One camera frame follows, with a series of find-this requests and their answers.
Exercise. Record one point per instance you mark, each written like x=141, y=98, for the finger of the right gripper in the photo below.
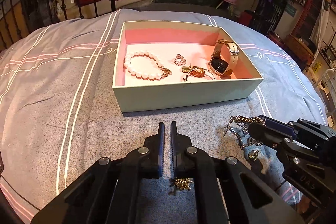
x=279, y=126
x=270, y=137

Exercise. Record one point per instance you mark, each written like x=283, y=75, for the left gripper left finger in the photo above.
x=160, y=148

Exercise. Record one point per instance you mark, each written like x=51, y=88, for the gold flower brooch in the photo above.
x=179, y=184

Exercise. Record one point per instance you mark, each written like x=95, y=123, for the open pale green box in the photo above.
x=146, y=78

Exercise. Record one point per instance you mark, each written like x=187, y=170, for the gold heart pendant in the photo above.
x=186, y=69

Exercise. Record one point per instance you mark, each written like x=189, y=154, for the grey plaid bed cover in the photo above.
x=59, y=113

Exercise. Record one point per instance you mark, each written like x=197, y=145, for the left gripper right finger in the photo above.
x=175, y=148

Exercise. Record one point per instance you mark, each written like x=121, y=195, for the pink stool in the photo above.
x=231, y=5

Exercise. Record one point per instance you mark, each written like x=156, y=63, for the beige strap wristwatch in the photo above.
x=224, y=58

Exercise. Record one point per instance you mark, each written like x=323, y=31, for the small silver ring charm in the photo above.
x=179, y=60

